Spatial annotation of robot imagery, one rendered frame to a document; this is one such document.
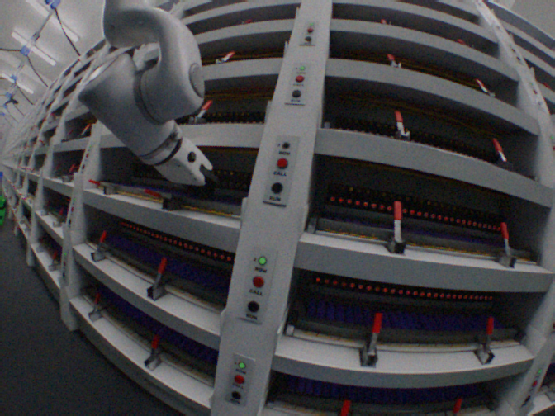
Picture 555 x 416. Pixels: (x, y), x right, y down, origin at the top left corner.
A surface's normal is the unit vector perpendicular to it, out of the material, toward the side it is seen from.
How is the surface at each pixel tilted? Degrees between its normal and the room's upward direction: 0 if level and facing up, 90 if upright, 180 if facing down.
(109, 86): 123
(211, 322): 18
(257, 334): 90
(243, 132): 108
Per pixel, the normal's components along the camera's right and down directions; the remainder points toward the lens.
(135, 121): 0.18, 0.91
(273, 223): -0.21, -0.18
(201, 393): 0.12, -0.98
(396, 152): -0.25, 0.12
